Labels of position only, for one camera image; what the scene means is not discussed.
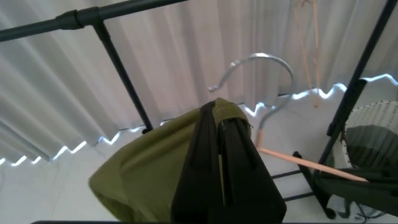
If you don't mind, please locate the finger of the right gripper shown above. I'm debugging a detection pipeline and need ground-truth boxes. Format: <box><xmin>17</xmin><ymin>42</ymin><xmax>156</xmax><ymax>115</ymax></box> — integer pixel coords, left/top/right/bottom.
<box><xmin>317</xmin><ymin>167</ymin><xmax>398</xmax><ymax>188</ymax></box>
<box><xmin>313</xmin><ymin>175</ymin><xmax>398</xmax><ymax>216</ymax></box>

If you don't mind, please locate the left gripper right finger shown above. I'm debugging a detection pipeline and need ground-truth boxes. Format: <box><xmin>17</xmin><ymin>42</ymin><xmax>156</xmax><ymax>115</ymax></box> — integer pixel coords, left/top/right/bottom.
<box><xmin>217</xmin><ymin>117</ymin><xmax>288</xmax><ymax>222</ymax></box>

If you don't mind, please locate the white laundry basket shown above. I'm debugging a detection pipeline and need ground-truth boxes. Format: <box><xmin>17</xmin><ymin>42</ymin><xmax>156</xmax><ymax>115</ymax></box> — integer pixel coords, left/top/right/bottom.
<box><xmin>340</xmin><ymin>99</ymin><xmax>398</xmax><ymax>171</ymax></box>

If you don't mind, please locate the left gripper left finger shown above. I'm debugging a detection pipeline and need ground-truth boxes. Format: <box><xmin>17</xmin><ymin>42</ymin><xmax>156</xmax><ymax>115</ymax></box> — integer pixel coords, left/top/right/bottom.
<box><xmin>169</xmin><ymin>100</ymin><xmax>226</xmax><ymax>222</ymax></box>

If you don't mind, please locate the white curtain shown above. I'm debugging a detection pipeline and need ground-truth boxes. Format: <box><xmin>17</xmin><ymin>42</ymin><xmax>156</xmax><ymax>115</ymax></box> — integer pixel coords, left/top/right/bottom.
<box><xmin>0</xmin><ymin>0</ymin><xmax>398</xmax><ymax>163</ymax></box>

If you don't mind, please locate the green long-sleeved shirt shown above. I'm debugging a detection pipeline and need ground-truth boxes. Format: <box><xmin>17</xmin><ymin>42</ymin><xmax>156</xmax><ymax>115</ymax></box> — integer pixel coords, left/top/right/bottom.
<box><xmin>88</xmin><ymin>97</ymin><xmax>254</xmax><ymax>222</ymax></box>

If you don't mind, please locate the black clothes rack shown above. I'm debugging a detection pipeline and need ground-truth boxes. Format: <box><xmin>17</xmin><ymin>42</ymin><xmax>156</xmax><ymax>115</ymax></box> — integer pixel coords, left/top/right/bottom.
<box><xmin>0</xmin><ymin>0</ymin><xmax>398</xmax><ymax>220</ymax></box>

